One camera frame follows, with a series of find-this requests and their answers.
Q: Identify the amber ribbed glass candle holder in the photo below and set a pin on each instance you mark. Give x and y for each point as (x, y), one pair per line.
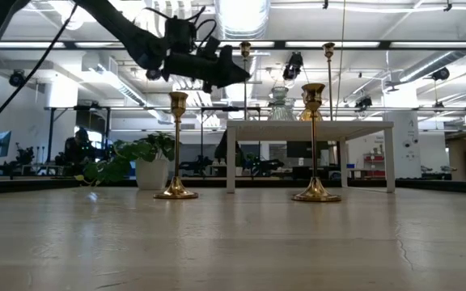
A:
(305, 116)

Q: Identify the grey-green ribbed glass candle holder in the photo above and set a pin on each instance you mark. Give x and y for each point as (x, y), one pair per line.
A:
(278, 111)

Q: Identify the black background rig frame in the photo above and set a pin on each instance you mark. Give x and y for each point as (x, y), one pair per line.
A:
(51, 137)

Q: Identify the background black robot arm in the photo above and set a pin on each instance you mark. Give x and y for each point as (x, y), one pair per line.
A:
(267, 165)
(25, 155)

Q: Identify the white plant pot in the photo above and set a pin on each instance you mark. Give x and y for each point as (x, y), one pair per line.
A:
(151, 174)

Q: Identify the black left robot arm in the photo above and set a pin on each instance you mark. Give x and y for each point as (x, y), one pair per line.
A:
(132, 36)

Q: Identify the silver ventilation duct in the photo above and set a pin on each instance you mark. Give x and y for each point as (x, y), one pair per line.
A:
(243, 16)

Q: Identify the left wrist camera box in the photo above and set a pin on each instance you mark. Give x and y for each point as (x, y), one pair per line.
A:
(213, 47)

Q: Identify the tall brass candlestick holder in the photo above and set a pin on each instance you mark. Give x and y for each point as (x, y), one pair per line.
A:
(329, 81)
(245, 81)

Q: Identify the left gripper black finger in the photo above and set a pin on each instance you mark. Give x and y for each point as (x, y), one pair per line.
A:
(231, 68)
(227, 85)

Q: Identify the short brass candlestick holder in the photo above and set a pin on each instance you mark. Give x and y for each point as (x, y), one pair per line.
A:
(316, 193)
(176, 190)

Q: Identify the blue computer monitor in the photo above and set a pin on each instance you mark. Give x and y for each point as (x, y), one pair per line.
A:
(1, 143)

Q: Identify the green leafy plant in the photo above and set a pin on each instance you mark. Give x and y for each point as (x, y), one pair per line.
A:
(115, 161)

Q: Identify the black ceiling spotlight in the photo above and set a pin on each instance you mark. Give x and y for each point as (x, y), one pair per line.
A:
(441, 74)
(363, 102)
(16, 78)
(293, 64)
(153, 75)

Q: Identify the red storage bin shelf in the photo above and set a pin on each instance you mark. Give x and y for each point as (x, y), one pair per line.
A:
(374, 163)

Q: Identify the white perforated metal shelf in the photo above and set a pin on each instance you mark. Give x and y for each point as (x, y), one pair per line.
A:
(297, 130)

